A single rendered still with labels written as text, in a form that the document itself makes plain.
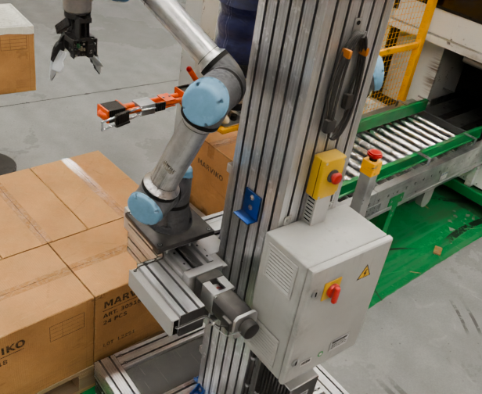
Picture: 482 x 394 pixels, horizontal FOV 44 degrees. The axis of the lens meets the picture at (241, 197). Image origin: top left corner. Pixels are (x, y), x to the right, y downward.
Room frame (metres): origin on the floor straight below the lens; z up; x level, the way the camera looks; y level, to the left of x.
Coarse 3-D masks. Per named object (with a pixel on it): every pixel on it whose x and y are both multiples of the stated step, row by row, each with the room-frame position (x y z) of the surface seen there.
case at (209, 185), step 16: (208, 144) 2.40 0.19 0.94; (224, 144) 2.41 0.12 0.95; (208, 160) 2.39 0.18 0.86; (224, 160) 2.31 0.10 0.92; (208, 176) 2.38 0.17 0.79; (224, 176) 2.30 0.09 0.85; (192, 192) 2.45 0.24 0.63; (208, 192) 2.37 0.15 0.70; (224, 192) 2.29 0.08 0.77; (208, 208) 2.35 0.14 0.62
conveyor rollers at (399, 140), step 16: (384, 128) 3.81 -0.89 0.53; (400, 128) 3.83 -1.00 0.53; (416, 128) 3.86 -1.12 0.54; (432, 128) 3.89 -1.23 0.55; (368, 144) 3.48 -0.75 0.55; (384, 144) 3.52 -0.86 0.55; (400, 144) 3.61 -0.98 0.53; (416, 144) 3.63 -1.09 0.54; (432, 144) 3.66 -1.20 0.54; (352, 160) 3.22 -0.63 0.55; (384, 160) 3.29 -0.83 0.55; (432, 160) 3.44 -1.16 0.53; (352, 176) 3.08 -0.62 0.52
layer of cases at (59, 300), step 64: (0, 192) 2.30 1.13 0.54; (64, 192) 2.39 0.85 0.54; (128, 192) 2.48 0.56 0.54; (0, 256) 1.87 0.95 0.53; (64, 256) 1.93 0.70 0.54; (128, 256) 2.00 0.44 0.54; (0, 320) 1.52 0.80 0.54; (64, 320) 1.63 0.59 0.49; (128, 320) 1.85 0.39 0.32; (0, 384) 1.43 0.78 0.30
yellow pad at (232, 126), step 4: (228, 116) 2.32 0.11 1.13; (232, 116) 2.29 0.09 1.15; (236, 116) 2.29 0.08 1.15; (232, 120) 2.29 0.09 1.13; (236, 120) 2.30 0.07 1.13; (224, 124) 2.24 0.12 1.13; (228, 124) 2.25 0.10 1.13; (232, 124) 2.25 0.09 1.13; (236, 124) 2.27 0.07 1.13; (220, 128) 2.21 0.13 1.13; (224, 128) 2.21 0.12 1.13; (228, 128) 2.22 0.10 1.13; (232, 128) 2.23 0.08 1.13; (236, 128) 2.25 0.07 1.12; (220, 132) 2.20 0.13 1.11; (224, 132) 2.20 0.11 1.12; (228, 132) 2.22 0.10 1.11
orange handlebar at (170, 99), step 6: (162, 96) 2.15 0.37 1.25; (168, 96) 2.16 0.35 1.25; (174, 96) 2.20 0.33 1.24; (132, 102) 2.06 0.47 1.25; (156, 102) 2.09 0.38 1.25; (168, 102) 2.12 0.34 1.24; (174, 102) 2.15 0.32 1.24; (180, 102) 2.17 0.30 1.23; (132, 108) 2.01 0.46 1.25; (102, 114) 1.93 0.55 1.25
